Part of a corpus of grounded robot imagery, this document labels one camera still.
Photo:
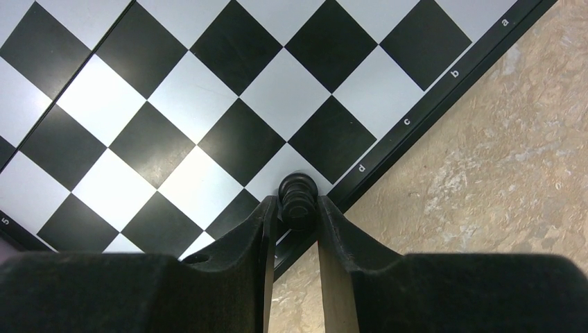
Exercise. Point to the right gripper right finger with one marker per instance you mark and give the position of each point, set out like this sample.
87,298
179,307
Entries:
367,287

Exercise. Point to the black chess king piece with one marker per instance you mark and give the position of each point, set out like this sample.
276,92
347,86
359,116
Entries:
298,195

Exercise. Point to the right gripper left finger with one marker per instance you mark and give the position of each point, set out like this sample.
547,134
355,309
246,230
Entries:
224,287

